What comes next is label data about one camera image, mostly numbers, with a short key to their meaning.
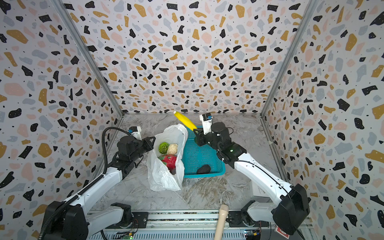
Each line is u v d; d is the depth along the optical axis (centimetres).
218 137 54
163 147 95
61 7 69
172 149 91
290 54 88
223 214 74
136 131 74
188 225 73
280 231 70
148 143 72
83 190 46
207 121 64
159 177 73
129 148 63
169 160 85
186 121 75
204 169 87
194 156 97
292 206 39
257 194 78
